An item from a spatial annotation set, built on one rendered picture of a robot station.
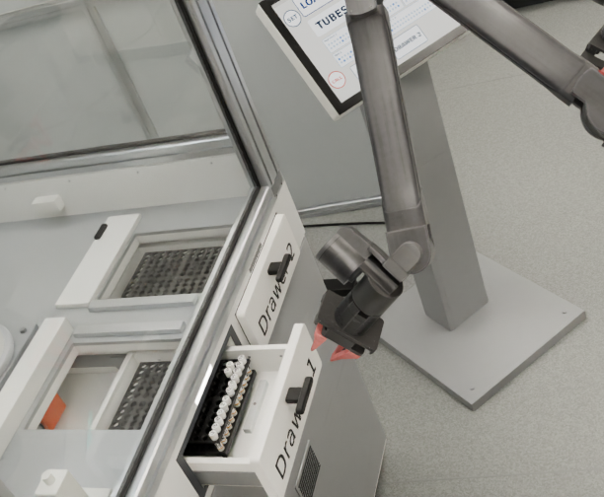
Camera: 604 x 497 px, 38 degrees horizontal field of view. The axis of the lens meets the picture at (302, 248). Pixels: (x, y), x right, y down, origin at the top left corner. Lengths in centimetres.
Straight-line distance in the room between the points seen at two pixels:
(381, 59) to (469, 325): 154
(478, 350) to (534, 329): 17
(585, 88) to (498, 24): 15
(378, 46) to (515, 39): 18
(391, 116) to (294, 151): 199
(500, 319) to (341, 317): 143
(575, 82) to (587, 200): 192
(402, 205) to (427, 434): 135
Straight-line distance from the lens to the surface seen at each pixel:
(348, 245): 125
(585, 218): 304
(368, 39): 126
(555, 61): 124
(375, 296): 124
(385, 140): 124
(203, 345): 149
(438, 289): 257
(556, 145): 339
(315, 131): 316
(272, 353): 157
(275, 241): 175
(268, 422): 140
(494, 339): 264
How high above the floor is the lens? 193
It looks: 37 degrees down
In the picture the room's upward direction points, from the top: 22 degrees counter-clockwise
